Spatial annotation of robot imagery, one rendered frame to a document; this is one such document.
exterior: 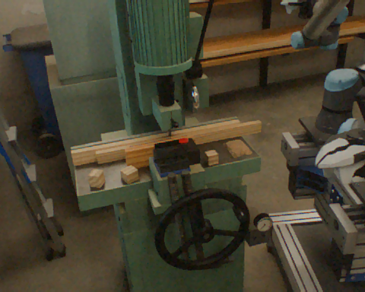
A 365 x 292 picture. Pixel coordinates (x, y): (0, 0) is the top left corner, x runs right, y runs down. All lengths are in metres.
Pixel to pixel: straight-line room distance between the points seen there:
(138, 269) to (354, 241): 0.72
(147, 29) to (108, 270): 1.43
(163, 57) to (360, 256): 0.85
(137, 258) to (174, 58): 0.69
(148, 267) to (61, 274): 0.90
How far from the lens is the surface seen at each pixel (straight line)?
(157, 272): 1.46
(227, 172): 1.27
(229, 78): 4.11
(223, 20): 3.92
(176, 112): 1.23
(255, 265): 2.16
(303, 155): 1.65
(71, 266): 2.27
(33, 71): 3.01
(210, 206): 1.33
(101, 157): 1.30
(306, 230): 2.08
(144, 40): 1.13
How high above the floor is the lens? 1.58
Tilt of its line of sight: 30 degrees down
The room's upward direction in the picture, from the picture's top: 4 degrees counter-clockwise
